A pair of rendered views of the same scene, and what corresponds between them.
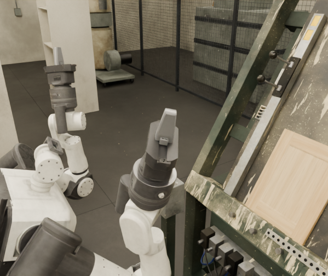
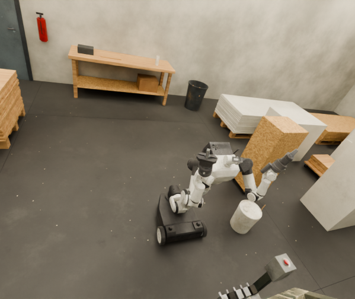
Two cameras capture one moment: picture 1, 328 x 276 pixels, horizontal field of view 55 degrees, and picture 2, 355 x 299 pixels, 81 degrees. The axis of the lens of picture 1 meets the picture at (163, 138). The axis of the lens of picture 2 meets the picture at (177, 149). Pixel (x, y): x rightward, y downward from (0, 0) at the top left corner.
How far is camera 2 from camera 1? 1.20 m
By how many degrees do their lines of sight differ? 79
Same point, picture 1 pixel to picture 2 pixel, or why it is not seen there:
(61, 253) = (196, 164)
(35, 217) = not seen: hidden behind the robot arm
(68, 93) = (277, 164)
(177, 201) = (274, 272)
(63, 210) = (215, 168)
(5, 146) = (339, 207)
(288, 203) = not seen: outside the picture
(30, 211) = not seen: hidden behind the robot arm
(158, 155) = (200, 155)
